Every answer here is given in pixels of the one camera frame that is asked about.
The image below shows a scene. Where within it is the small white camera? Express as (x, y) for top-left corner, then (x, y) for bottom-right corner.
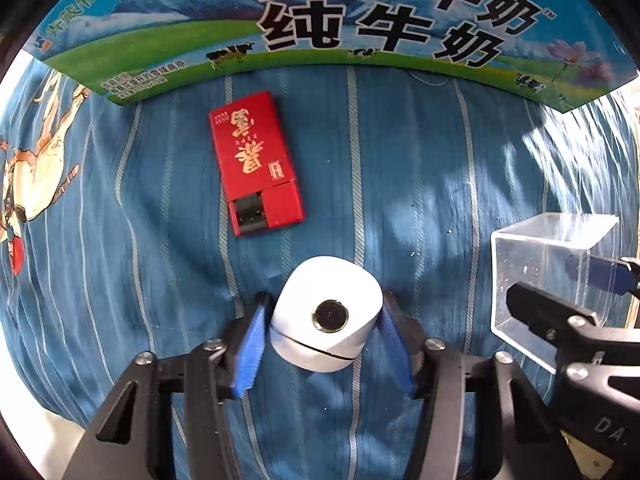
(270, 256), (385, 373)

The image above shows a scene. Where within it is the blue printed cardboard box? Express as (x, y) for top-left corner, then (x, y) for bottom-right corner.
(25, 0), (640, 113)

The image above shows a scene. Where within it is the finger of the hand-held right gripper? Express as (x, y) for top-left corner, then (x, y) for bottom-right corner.
(565, 254), (640, 306)
(506, 282), (640, 376)

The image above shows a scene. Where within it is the clear acrylic box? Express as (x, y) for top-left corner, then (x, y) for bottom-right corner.
(490, 212), (621, 375)

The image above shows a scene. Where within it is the red cigarette pack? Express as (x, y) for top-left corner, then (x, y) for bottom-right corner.
(208, 91), (306, 237)

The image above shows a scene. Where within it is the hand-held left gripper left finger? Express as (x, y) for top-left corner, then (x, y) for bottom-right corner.
(60, 292), (273, 480)

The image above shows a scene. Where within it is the blue striped bedsheet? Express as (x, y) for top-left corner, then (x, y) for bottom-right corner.
(0, 55), (640, 480)

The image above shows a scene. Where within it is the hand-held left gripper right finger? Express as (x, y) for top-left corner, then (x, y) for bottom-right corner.
(377, 292), (583, 480)

